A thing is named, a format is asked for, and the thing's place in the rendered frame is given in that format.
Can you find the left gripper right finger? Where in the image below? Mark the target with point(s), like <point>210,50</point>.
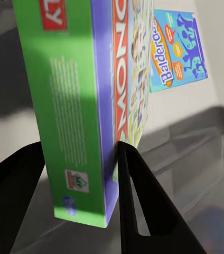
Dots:
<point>170,234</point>

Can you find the board game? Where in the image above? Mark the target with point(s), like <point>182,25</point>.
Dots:
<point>88,64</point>
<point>177,56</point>

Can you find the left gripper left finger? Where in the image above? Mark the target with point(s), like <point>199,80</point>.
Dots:
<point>19,175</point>

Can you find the toy box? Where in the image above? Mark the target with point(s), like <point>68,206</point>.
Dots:
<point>182,143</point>

